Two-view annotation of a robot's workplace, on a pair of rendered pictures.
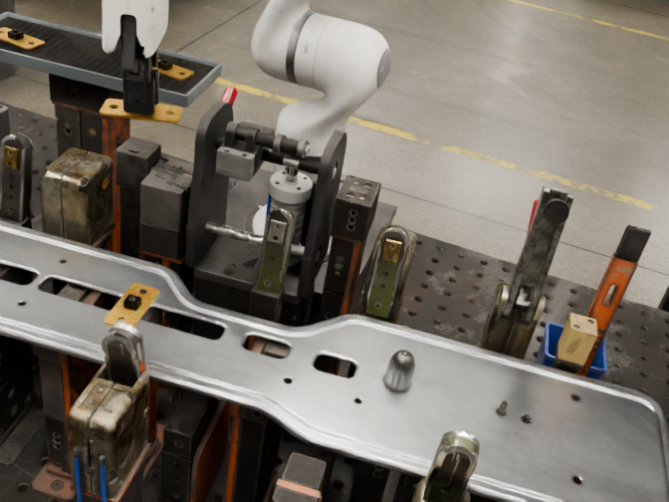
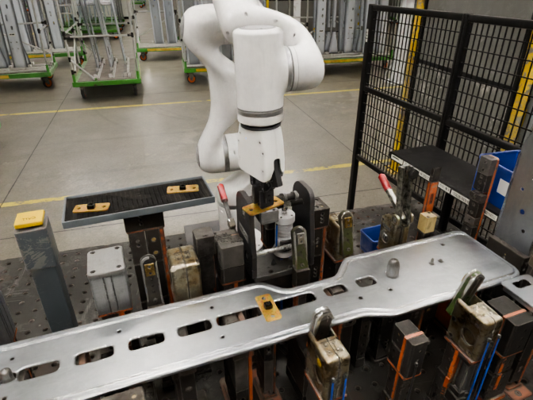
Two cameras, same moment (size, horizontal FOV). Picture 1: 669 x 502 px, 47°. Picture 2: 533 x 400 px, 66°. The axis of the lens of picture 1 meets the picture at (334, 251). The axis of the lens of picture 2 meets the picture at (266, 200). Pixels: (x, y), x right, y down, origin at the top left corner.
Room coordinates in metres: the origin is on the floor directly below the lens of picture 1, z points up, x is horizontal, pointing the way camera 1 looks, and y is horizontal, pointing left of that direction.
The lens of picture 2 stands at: (0.10, 0.58, 1.67)
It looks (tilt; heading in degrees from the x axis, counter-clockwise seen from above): 29 degrees down; 331
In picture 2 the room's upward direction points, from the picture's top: straight up
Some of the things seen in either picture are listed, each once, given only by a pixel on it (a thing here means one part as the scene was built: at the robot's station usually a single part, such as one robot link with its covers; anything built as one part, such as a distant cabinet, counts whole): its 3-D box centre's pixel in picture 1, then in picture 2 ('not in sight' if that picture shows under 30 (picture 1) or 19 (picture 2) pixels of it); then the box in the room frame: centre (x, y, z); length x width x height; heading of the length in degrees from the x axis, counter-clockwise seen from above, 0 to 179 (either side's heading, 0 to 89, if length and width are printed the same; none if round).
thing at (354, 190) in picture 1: (335, 308); (312, 263); (0.90, -0.02, 0.91); 0.07 x 0.05 x 0.42; 172
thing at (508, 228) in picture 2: not in sight; (528, 192); (0.61, -0.49, 1.17); 0.12 x 0.01 x 0.34; 172
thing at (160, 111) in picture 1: (141, 107); (262, 203); (0.75, 0.23, 1.26); 0.08 x 0.04 x 0.01; 96
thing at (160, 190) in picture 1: (170, 281); (231, 294); (0.92, 0.24, 0.89); 0.13 x 0.11 x 0.38; 172
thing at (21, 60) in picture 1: (91, 57); (139, 199); (1.08, 0.42, 1.16); 0.37 x 0.14 x 0.02; 82
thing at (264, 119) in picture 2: not in sight; (259, 113); (0.75, 0.24, 1.45); 0.09 x 0.08 x 0.03; 6
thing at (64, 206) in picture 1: (80, 274); (189, 315); (0.90, 0.37, 0.89); 0.13 x 0.11 x 0.38; 172
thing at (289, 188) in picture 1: (257, 272); (274, 265); (0.91, 0.11, 0.94); 0.18 x 0.13 x 0.49; 82
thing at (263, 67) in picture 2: not in sight; (261, 67); (0.75, 0.23, 1.53); 0.09 x 0.08 x 0.13; 74
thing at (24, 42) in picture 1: (15, 35); (91, 205); (1.09, 0.53, 1.17); 0.08 x 0.04 x 0.01; 70
